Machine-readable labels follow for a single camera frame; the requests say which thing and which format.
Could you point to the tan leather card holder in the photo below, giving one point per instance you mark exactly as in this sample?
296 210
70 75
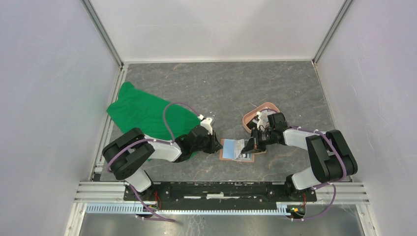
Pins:
249 158

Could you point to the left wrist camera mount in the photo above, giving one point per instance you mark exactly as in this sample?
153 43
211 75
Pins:
207 123

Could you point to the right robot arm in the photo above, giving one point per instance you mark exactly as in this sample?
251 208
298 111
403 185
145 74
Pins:
331 159

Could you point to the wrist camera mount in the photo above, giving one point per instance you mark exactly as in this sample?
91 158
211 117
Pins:
207 123
262 120

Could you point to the green cloth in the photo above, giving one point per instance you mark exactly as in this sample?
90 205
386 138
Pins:
135 108

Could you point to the slotted cable duct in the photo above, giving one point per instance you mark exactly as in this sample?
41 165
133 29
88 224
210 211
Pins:
139 209

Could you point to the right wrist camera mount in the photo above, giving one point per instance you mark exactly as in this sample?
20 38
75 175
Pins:
262 120

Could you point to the pink oval tray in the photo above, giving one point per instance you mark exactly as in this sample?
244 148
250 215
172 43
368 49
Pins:
249 120

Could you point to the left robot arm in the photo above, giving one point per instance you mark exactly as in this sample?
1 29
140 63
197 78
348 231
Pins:
126 155

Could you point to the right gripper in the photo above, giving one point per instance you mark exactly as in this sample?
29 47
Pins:
253 145

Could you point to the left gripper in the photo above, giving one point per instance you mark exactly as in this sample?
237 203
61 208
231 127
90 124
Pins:
215 146

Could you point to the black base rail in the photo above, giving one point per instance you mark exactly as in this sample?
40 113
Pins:
225 195

